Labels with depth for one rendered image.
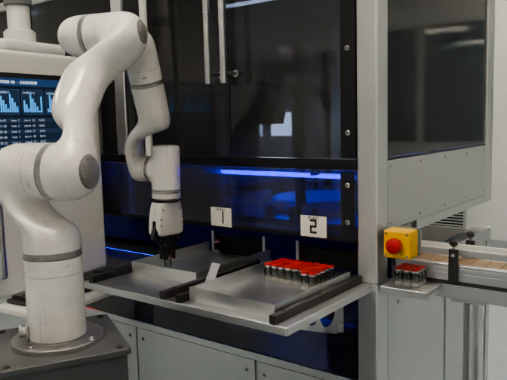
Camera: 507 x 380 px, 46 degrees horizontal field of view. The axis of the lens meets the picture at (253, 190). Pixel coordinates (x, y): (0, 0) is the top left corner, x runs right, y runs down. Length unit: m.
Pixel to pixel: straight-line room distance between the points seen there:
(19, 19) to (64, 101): 0.78
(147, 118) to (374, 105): 0.61
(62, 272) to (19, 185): 0.20
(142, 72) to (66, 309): 0.66
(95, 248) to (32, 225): 0.93
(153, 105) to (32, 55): 0.52
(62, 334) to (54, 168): 0.35
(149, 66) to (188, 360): 1.02
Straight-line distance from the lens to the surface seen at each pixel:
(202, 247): 2.02
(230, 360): 2.00
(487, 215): 6.33
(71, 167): 1.23
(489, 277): 1.63
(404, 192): 1.73
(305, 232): 1.70
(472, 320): 1.71
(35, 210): 1.33
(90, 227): 2.18
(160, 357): 2.24
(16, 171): 1.29
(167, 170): 1.72
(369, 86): 1.58
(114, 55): 1.43
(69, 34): 1.52
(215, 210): 1.90
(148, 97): 1.65
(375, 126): 1.57
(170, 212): 1.76
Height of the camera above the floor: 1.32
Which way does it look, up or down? 7 degrees down
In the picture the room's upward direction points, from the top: 1 degrees counter-clockwise
